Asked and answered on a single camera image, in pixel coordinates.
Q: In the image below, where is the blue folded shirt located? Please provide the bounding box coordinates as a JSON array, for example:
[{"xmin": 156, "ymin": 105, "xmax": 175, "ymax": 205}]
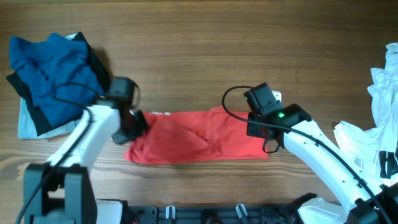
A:
[{"xmin": 9, "ymin": 33, "xmax": 104, "ymax": 126}]

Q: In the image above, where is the right black cable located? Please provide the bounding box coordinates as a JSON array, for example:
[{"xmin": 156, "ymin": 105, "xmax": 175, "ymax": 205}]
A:
[{"xmin": 221, "ymin": 85, "xmax": 392, "ymax": 224}]

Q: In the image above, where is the white crumpled clothes pile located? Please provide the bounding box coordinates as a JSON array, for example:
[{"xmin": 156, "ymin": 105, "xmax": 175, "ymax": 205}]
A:
[{"xmin": 333, "ymin": 42, "xmax": 397, "ymax": 186}]

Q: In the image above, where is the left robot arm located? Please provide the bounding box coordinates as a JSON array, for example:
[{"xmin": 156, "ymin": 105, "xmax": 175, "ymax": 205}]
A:
[{"xmin": 16, "ymin": 77, "xmax": 148, "ymax": 224}]

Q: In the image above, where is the red soccer t-shirt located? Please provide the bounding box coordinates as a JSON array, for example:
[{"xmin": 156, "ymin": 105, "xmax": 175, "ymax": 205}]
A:
[{"xmin": 124, "ymin": 106, "xmax": 269, "ymax": 165}]

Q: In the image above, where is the black folded shirt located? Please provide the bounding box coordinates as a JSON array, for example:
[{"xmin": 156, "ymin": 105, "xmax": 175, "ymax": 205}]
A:
[{"xmin": 6, "ymin": 46, "xmax": 111, "ymax": 139}]

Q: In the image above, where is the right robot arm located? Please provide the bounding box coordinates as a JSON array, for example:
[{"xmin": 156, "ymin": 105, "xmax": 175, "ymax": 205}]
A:
[{"xmin": 244, "ymin": 83, "xmax": 397, "ymax": 223}]

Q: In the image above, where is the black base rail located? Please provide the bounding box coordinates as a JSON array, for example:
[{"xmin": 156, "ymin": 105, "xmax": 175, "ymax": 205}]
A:
[{"xmin": 129, "ymin": 204, "xmax": 299, "ymax": 224}]

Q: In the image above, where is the left black cable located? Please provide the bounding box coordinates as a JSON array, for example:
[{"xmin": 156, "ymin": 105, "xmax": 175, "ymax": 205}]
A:
[{"xmin": 14, "ymin": 82, "xmax": 106, "ymax": 224}]

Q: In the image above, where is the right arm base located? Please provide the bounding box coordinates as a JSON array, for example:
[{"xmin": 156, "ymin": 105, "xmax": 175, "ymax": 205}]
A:
[{"xmin": 286, "ymin": 193, "xmax": 348, "ymax": 224}]

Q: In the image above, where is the grey folded shirt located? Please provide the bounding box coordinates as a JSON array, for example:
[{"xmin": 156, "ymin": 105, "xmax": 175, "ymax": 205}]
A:
[{"xmin": 9, "ymin": 32, "xmax": 88, "ymax": 139}]

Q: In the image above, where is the black cable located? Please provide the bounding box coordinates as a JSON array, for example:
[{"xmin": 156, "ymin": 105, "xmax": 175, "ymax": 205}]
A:
[
  {"xmin": 221, "ymin": 85, "xmax": 392, "ymax": 224},
  {"xmin": 14, "ymin": 82, "xmax": 106, "ymax": 224}
]

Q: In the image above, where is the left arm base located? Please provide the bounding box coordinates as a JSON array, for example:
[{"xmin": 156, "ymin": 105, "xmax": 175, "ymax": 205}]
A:
[{"xmin": 96, "ymin": 199, "xmax": 132, "ymax": 224}]

